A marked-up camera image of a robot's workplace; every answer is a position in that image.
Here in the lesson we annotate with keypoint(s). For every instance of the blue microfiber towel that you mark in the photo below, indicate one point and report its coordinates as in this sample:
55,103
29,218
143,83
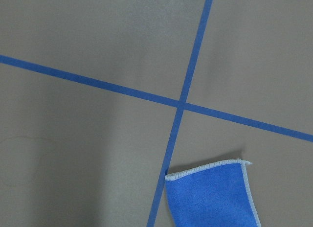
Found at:
212,195

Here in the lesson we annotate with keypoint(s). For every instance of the blue tape line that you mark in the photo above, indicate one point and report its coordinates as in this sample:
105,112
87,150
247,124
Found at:
153,98

